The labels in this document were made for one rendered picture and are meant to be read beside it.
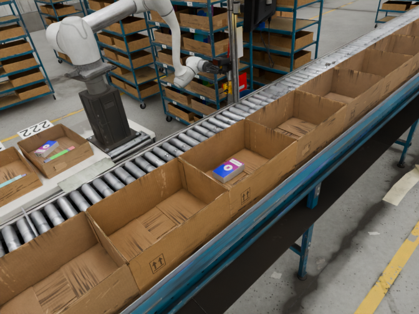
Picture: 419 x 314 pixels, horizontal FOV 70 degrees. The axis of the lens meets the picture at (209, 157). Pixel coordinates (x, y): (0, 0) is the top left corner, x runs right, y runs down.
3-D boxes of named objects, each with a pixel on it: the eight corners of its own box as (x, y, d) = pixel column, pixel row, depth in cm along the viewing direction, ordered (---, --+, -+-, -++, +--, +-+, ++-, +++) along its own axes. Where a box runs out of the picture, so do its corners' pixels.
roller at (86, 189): (90, 187, 164) (86, 180, 161) (139, 241, 131) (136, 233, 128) (81, 192, 161) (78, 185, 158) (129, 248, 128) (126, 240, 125)
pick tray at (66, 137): (65, 135, 203) (60, 123, 197) (94, 154, 180) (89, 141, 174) (23, 156, 187) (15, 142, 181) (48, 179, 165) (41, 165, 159)
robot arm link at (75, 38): (80, 67, 156) (63, 23, 143) (64, 62, 167) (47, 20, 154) (106, 57, 165) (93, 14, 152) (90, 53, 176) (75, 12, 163)
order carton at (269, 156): (245, 147, 149) (244, 117, 138) (295, 172, 130) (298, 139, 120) (183, 187, 129) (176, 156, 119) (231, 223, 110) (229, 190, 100)
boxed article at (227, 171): (212, 177, 132) (212, 171, 130) (233, 163, 138) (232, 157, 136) (224, 184, 127) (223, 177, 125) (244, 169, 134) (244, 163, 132)
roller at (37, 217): (42, 213, 151) (37, 206, 148) (83, 280, 118) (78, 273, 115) (31, 218, 148) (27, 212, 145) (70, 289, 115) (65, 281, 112)
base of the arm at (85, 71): (61, 76, 166) (57, 66, 163) (94, 62, 179) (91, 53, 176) (79, 81, 156) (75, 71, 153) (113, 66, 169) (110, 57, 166)
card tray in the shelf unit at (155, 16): (151, 20, 291) (149, 9, 286) (176, 13, 306) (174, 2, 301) (176, 24, 266) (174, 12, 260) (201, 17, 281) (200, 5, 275)
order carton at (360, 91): (329, 92, 187) (333, 66, 177) (378, 105, 168) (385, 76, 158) (292, 117, 168) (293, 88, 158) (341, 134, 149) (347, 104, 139)
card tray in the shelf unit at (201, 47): (184, 48, 274) (182, 37, 268) (209, 39, 288) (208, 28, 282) (211, 56, 247) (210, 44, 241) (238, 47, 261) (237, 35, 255)
